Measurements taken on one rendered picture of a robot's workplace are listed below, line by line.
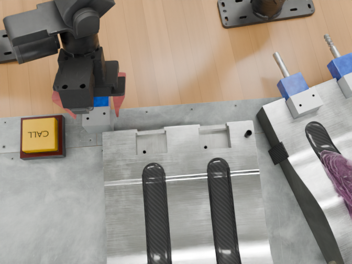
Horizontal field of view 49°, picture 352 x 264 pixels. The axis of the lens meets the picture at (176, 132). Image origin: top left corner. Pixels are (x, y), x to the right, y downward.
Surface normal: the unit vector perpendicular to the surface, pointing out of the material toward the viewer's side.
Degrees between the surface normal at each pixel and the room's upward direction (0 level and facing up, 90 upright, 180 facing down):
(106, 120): 0
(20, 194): 0
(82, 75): 29
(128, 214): 3
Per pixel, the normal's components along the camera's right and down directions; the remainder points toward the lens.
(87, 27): 0.43, 0.87
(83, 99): 0.06, 0.72
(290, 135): 0.01, -0.25
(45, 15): 0.21, -0.34
